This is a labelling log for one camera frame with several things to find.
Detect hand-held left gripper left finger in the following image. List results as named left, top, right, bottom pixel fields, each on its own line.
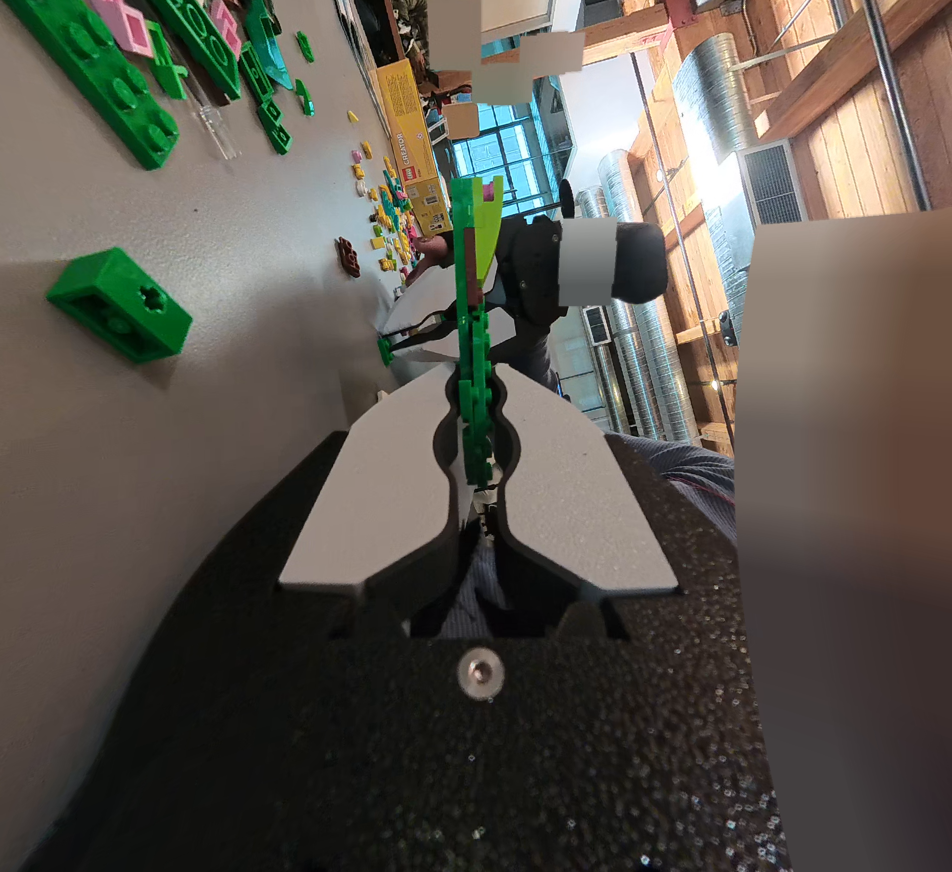
left=277, top=364, right=465, bottom=620

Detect small colourful lego pieces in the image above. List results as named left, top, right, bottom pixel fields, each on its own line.
left=346, top=111, right=432, bottom=278

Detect ribbed silver ventilation duct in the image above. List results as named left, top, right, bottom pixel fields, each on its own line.
left=573, top=151, right=696, bottom=444

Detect green holed lego brick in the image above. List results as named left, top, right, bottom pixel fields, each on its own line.
left=47, top=248, right=194, bottom=364

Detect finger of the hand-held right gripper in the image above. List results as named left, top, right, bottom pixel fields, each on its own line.
left=390, top=319, right=516, bottom=369
left=387, top=265, right=465, bottom=334

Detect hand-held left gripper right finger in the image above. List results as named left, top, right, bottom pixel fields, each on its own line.
left=484, top=364, right=679, bottom=620

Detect cluster of green lego parts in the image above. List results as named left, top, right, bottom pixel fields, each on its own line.
left=0, top=0, right=318, bottom=174

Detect large silver ventilation duct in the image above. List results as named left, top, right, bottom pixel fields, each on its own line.
left=670, top=32, right=748, bottom=174

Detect yellow lego box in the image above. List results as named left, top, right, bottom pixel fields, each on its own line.
left=372, top=62, right=453, bottom=241

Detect clear lego piece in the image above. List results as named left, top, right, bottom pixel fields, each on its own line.
left=185, top=105, right=240, bottom=163

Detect grey metal ceiling pipe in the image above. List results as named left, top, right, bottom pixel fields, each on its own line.
left=845, top=0, right=934, bottom=214

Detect green lego plate assembly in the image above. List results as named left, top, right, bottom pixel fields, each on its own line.
left=451, top=176, right=507, bottom=489

